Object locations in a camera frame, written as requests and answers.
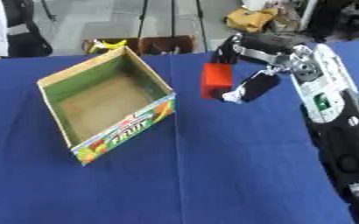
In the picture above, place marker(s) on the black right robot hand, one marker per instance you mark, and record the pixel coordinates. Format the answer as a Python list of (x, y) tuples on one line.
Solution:
[(259, 46)]

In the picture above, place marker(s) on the red rectangular block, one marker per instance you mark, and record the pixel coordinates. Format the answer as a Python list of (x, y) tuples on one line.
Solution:
[(215, 79)]

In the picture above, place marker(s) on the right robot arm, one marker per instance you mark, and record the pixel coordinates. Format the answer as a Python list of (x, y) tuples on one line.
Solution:
[(336, 116)]

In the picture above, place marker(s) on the cardboard box with green inside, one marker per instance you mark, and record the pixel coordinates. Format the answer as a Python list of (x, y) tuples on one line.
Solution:
[(106, 105)]

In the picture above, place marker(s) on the yellow bag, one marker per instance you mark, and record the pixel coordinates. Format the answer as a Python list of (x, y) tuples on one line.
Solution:
[(250, 19)]

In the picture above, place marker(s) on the black tripod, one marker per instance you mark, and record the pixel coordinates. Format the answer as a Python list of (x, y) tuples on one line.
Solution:
[(172, 17)]

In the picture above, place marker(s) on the yellow green toy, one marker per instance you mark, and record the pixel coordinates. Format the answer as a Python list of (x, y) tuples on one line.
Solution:
[(106, 46)]

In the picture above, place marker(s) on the person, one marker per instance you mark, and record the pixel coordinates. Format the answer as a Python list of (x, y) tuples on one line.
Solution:
[(9, 27)]

